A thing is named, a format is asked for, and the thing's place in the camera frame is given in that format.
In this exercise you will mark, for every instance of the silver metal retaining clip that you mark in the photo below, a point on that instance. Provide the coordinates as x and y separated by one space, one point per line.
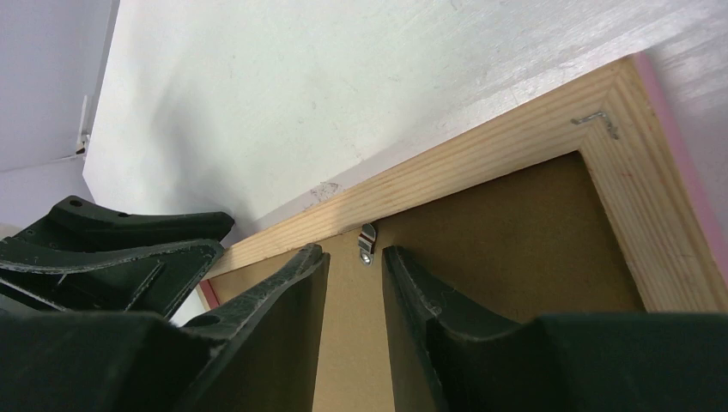
366 243

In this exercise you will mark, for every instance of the pink wooden photo frame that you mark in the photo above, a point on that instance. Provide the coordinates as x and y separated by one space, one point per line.
616 119

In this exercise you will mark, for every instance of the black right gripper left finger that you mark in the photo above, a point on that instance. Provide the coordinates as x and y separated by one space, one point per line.
257 352

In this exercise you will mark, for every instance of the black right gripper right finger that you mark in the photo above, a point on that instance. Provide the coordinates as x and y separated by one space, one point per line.
448 353

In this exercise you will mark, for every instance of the brown backing board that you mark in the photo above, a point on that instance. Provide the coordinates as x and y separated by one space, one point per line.
532 242

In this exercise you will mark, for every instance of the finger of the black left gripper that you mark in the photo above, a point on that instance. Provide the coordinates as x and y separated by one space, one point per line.
76 224
155 278

